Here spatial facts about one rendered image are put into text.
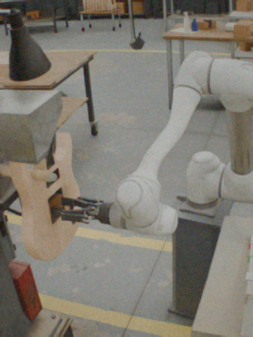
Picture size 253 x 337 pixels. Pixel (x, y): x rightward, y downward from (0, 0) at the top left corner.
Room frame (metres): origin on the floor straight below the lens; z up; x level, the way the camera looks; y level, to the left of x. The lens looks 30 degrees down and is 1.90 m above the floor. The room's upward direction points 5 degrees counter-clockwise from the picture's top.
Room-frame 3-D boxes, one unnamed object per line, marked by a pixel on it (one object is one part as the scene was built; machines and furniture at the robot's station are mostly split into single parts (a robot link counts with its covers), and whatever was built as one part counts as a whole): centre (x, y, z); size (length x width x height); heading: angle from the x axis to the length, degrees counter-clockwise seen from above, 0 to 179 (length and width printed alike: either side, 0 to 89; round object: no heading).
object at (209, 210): (1.73, -0.33, 0.73); 0.22 x 0.18 x 0.06; 61
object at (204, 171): (1.72, -0.36, 0.87); 0.18 x 0.16 x 0.22; 61
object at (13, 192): (1.44, 0.46, 1.02); 0.19 x 0.04 x 0.04; 158
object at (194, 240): (1.72, -0.35, 0.35); 0.28 x 0.28 x 0.70; 61
